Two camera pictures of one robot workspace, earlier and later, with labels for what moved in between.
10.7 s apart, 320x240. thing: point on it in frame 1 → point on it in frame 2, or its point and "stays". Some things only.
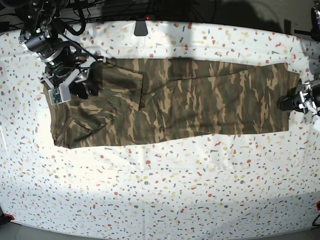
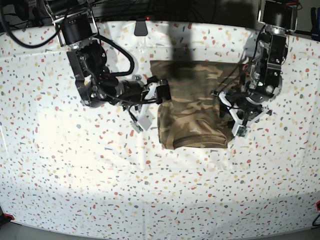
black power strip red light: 125,18 stays
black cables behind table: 75,11 stays
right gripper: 306,101 → 242,116
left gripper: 74,76 → 152,94
